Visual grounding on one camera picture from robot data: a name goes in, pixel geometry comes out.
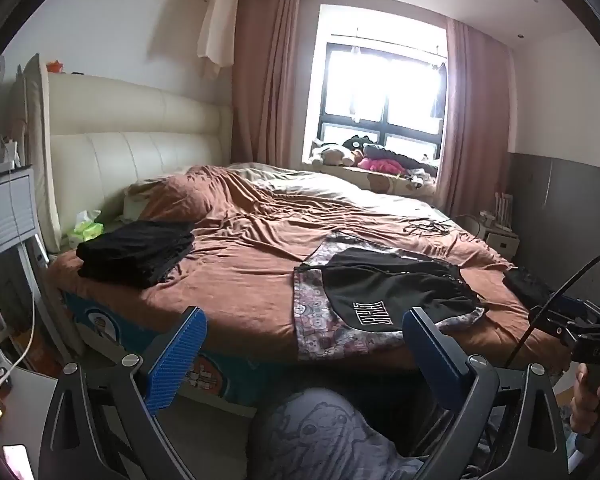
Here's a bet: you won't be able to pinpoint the black shorts with white lettering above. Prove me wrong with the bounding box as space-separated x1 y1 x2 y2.
321 248 483 333

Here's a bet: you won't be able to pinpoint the floral patterned pants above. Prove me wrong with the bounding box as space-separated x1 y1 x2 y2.
292 231 486 361

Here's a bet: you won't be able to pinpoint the right hand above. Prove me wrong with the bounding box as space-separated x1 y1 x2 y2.
570 363 600 434

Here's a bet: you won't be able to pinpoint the blue cartoon bed sheet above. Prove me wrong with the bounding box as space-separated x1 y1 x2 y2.
61 292 288 417

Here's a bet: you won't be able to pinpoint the white small bedside cabinet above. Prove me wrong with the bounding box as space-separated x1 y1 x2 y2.
476 192 520 261

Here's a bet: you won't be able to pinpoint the folded black clothes pile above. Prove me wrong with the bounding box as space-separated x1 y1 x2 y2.
76 220 195 290

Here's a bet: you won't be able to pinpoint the patterned trouser leg knee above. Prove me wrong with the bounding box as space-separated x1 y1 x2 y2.
246 387 426 479

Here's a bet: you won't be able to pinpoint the brown bed blanket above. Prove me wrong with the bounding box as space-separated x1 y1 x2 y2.
48 166 568 373

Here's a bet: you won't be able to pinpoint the green tissue pack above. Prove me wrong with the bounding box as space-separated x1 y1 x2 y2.
68 210 104 248

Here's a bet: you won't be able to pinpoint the right pink curtain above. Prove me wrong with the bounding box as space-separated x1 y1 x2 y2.
434 18 514 217

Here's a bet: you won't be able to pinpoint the pink curtain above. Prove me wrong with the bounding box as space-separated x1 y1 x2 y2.
434 18 514 217
232 0 300 167

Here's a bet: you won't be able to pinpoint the grey bedside table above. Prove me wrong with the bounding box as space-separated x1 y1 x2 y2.
0 167 54 330

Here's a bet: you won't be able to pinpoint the plush toys on sill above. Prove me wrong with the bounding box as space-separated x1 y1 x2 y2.
308 136 438 180

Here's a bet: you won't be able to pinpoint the beige duvet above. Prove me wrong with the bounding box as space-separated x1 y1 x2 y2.
124 160 451 224

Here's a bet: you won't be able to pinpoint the cream padded headboard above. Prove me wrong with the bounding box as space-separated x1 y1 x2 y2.
10 55 233 254

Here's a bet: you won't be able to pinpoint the left pink curtain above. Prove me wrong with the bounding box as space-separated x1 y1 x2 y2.
232 0 300 167

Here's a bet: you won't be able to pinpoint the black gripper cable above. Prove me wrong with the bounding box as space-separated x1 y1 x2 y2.
502 246 600 373

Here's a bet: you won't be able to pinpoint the black cable on bed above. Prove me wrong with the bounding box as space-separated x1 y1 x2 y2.
402 216 451 238

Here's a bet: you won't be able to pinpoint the white charging cable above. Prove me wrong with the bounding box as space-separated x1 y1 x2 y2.
0 136 37 394

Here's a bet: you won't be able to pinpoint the window with black frame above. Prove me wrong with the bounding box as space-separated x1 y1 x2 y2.
302 3 448 162

